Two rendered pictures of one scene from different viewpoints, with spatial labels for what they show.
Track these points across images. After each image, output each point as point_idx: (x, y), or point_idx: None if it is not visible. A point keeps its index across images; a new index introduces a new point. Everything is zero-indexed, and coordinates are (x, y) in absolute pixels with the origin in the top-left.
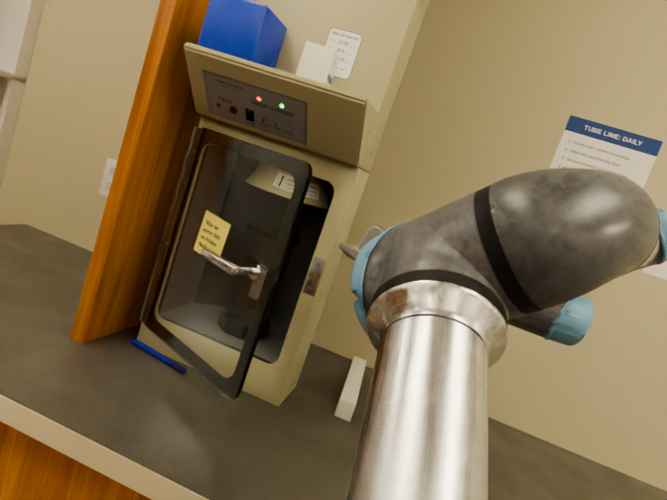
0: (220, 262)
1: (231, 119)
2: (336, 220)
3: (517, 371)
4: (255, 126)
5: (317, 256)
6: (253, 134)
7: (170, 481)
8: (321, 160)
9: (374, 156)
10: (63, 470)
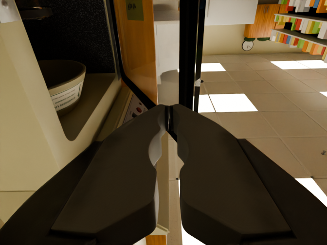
0: None
1: (131, 102)
2: (41, 112)
3: None
4: (128, 113)
5: (16, 22)
6: (111, 105)
7: None
8: (88, 146)
9: (0, 208)
10: None
